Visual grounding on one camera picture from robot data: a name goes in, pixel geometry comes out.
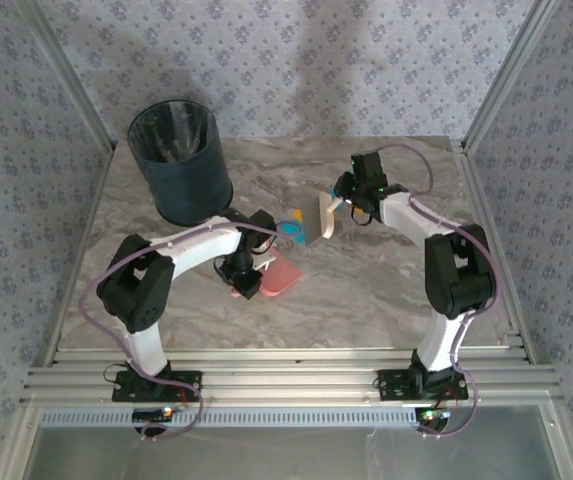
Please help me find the cream hand brush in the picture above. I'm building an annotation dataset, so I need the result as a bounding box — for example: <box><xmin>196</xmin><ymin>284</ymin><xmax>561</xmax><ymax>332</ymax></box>
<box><xmin>296</xmin><ymin>191</ymin><xmax>348</xmax><ymax>247</ymax></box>

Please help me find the small LED circuit board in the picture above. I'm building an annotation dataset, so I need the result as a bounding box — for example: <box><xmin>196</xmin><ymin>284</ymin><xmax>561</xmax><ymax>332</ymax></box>
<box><xmin>132</xmin><ymin>407</ymin><xmax>175</xmax><ymax>421</ymax></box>
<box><xmin>414</xmin><ymin>407</ymin><xmax>452</xmax><ymax>422</ymax></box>

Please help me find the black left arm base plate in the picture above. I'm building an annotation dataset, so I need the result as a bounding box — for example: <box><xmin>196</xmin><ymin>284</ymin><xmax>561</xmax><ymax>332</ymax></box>
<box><xmin>110</xmin><ymin>368</ymin><xmax>203</xmax><ymax>403</ymax></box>

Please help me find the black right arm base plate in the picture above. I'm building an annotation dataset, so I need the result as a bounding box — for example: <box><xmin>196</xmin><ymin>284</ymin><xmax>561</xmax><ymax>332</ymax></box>
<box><xmin>376</xmin><ymin>368</ymin><xmax>470</xmax><ymax>401</ymax></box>

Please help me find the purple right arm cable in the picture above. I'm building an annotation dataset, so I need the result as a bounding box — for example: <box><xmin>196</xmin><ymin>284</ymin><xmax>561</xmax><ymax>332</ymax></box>
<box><xmin>376</xmin><ymin>143</ymin><xmax>506</xmax><ymax>441</ymax></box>

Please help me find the dark blue waste bin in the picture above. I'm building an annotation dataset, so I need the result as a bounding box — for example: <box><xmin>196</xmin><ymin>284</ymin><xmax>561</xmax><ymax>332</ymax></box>
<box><xmin>125</xmin><ymin>98</ymin><xmax>235</xmax><ymax>227</ymax></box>

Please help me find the aluminium side rail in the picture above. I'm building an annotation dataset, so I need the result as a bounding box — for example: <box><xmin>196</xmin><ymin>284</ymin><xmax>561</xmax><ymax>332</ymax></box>
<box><xmin>460</xmin><ymin>141</ymin><xmax>537</xmax><ymax>364</ymax></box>
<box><xmin>43</xmin><ymin>142</ymin><xmax>118</xmax><ymax>369</ymax></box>

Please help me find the aluminium frame post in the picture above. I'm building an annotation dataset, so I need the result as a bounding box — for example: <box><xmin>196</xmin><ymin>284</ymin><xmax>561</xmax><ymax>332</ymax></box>
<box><xmin>461</xmin><ymin>0</ymin><xmax>565</xmax><ymax>154</ymax></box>
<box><xmin>15</xmin><ymin>0</ymin><xmax>117</xmax><ymax>152</ymax></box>

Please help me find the grey slotted cable duct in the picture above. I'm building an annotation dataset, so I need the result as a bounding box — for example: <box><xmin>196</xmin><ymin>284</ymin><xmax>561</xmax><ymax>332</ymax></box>
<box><xmin>39</xmin><ymin>407</ymin><xmax>423</xmax><ymax>429</ymax></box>

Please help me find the pink plastic dustpan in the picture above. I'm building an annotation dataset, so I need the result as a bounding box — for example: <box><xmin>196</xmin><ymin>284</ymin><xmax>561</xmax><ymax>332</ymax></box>
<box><xmin>230</xmin><ymin>246</ymin><xmax>306</xmax><ymax>300</ymax></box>

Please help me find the aluminium front rail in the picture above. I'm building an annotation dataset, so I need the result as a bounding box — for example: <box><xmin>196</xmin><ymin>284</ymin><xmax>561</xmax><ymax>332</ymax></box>
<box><xmin>19</xmin><ymin>347</ymin><xmax>562</xmax><ymax>407</ymax></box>

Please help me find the grey metal bottom panel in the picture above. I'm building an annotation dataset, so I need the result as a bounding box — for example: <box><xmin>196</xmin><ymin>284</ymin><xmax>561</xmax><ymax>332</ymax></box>
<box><xmin>13</xmin><ymin>405</ymin><xmax>567</xmax><ymax>480</ymax></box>

